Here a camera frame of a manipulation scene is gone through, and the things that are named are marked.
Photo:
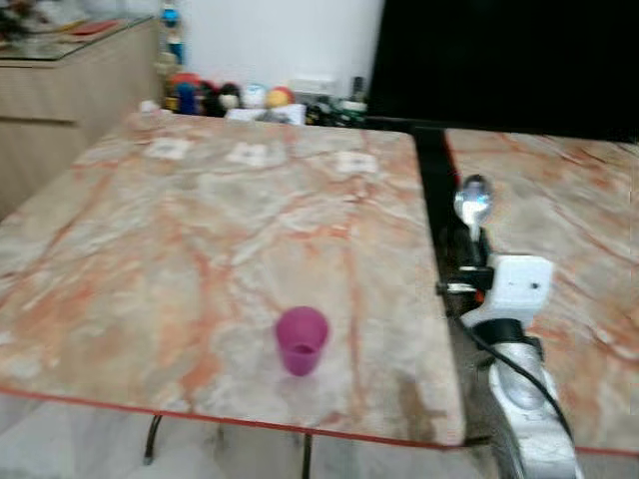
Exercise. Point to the silver metal spoon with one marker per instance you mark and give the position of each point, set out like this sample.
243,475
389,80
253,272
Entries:
473,203

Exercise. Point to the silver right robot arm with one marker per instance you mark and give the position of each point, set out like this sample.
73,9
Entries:
524,409

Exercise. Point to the purple plastic cup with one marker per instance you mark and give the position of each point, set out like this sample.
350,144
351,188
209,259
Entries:
302,339

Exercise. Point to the black tv screen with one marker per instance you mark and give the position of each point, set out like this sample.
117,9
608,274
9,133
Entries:
499,60

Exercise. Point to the dark small bottle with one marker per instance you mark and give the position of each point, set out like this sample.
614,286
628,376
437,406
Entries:
356,96

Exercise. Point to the black metal table leg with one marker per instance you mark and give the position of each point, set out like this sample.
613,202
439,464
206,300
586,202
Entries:
306,459
152,439

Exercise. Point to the yellow and orange toy ball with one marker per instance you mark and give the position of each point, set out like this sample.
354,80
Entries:
281,97

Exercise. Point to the white round toy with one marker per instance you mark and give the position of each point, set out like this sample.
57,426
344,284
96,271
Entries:
254,96

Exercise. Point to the red and blue toy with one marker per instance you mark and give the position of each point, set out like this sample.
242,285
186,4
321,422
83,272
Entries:
184,92

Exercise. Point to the blue figurine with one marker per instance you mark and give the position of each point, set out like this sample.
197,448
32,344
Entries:
171,18

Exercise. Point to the light wooden cabinet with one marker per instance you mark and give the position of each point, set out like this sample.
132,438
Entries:
50,120

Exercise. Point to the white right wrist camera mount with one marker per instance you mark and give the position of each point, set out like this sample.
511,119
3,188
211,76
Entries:
521,284

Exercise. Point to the white wall socket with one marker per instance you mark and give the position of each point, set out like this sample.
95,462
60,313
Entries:
313,83

